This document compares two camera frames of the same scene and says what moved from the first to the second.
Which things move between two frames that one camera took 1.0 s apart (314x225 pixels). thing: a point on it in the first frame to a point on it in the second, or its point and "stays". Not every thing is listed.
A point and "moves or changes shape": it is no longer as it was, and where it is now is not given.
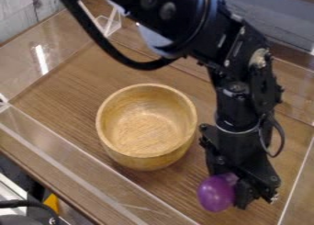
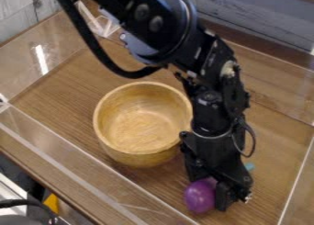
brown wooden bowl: x=146 y=125 stays
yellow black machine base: x=43 y=215 stays
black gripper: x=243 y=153 to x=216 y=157
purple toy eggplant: x=216 y=192 moves or changes shape
